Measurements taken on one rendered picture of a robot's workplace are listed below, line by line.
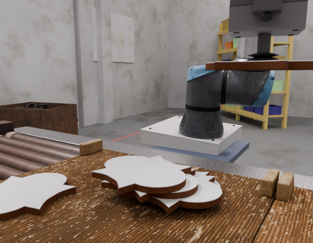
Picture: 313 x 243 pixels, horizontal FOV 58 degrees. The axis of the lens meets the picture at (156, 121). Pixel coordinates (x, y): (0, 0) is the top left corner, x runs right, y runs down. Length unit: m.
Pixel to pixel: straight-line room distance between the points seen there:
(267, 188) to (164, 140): 0.54
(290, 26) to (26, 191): 0.41
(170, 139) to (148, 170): 0.51
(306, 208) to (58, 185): 0.36
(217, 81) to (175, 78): 7.96
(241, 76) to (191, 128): 0.22
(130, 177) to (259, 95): 0.57
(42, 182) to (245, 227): 0.31
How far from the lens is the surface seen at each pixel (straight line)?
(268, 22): 0.37
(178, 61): 8.78
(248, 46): 0.88
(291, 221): 0.41
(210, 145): 0.88
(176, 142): 0.92
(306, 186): 0.59
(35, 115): 3.88
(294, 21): 0.37
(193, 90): 0.90
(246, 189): 0.48
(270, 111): 6.05
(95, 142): 0.66
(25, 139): 0.96
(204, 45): 8.48
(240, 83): 0.88
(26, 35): 5.21
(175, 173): 0.41
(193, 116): 0.90
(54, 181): 0.49
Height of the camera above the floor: 1.12
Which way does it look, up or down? 10 degrees down
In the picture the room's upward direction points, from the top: straight up
